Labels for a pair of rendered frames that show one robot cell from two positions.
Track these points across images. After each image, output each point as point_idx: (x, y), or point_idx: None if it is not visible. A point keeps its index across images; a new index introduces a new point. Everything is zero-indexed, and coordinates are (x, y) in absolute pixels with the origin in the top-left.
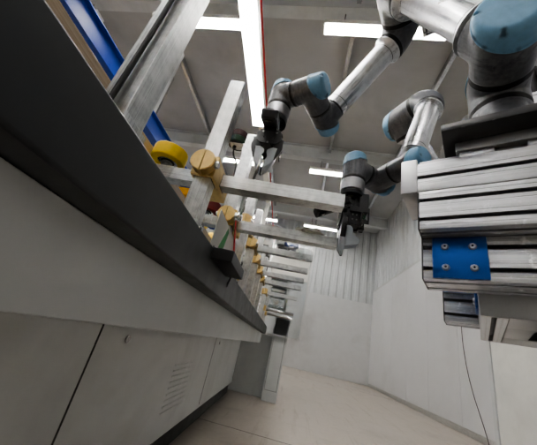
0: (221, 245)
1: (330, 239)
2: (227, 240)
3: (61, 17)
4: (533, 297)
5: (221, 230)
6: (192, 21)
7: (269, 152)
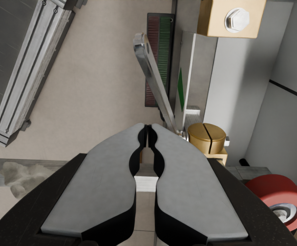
0: (180, 81)
1: None
2: (180, 112)
3: None
4: None
5: (185, 63)
6: None
7: (110, 187)
